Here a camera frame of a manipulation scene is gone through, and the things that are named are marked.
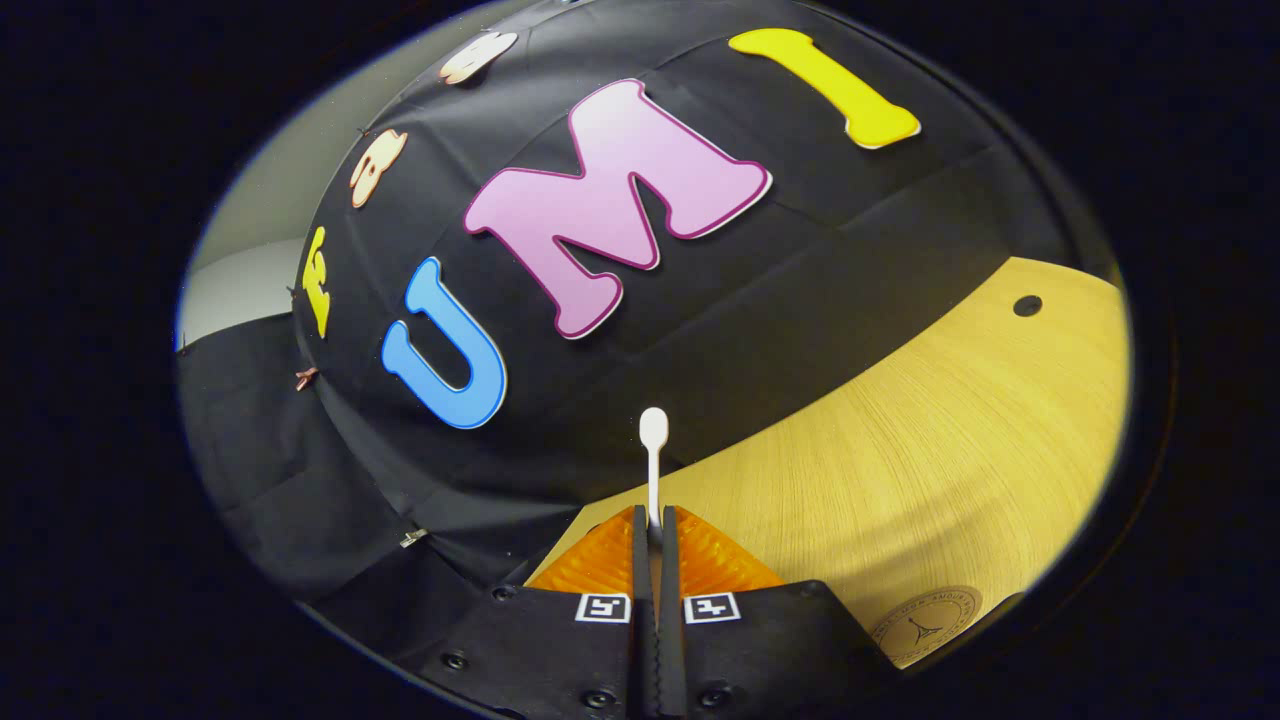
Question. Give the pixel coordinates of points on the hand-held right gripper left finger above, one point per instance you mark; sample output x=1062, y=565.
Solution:
x=642, y=620

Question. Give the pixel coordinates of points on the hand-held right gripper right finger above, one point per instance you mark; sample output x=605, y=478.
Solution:
x=670, y=620

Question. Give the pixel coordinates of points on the white toothbrush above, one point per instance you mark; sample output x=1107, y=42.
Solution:
x=653, y=430

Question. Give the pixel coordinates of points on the round cork coaster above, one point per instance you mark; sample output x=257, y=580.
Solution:
x=925, y=625

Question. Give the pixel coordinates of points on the white cloth clip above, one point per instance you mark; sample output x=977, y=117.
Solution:
x=413, y=538

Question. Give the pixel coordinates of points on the orange cloth clip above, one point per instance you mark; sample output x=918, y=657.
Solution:
x=306, y=377

